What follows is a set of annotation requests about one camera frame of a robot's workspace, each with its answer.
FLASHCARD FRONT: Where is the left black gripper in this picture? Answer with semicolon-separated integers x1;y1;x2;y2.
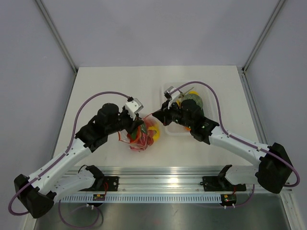
106;105;143;135

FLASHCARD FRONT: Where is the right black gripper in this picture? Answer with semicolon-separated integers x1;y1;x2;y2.
154;98;194;129

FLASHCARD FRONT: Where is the green netted melon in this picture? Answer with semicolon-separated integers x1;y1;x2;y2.
181;93;203;109

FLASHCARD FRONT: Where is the red lychee bunch with leaves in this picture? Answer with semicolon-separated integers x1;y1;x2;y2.
127;122;148;147

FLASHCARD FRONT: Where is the clear zip top bag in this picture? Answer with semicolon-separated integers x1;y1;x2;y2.
118;114;161;152

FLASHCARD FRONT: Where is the yellow bell pepper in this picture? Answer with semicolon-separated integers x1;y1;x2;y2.
148;125;160;143

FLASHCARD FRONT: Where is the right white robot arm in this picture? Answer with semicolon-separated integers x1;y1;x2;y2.
153;99;294;194

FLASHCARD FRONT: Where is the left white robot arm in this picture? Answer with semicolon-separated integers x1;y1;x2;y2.
14;99;143;219

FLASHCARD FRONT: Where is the white plastic food tray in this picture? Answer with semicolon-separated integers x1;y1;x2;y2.
160;80;219;136

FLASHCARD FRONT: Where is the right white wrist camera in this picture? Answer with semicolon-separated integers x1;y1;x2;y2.
164;86;182;109

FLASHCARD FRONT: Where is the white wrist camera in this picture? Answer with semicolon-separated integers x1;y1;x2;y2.
164;86;182;109
125;98;143;120

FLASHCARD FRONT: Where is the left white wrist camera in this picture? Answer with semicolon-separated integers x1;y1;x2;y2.
125;98;143;120

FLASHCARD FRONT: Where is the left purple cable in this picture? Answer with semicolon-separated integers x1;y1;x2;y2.
8;91;135;227

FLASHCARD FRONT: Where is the purple cable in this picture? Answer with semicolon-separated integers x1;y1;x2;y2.
8;91;135;227
167;81;301;208

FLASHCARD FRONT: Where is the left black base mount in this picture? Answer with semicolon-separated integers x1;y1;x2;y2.
78;165;119;192

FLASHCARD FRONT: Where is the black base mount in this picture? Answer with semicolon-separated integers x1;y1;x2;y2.
78;165;119;192
199;165;247;193

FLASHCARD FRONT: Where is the aluminium mounting rail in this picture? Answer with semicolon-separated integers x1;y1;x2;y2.
57;166;293;194

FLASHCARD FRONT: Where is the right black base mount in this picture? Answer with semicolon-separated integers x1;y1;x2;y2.
199;165;247;193

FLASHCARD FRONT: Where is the white slotted cable duct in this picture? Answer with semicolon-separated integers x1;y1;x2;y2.
61;193;222;204

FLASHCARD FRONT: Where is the left aluminium frame post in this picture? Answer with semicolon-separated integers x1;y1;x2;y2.
34;0;78;75

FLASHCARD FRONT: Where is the aluminium frame post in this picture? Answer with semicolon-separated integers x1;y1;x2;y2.
34;0;78;75
242;0;287;74

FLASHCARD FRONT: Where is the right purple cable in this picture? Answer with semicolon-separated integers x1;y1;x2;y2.
167;81;301;208

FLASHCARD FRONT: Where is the right aluminium frame post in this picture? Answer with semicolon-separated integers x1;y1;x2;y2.
242;0;287;74

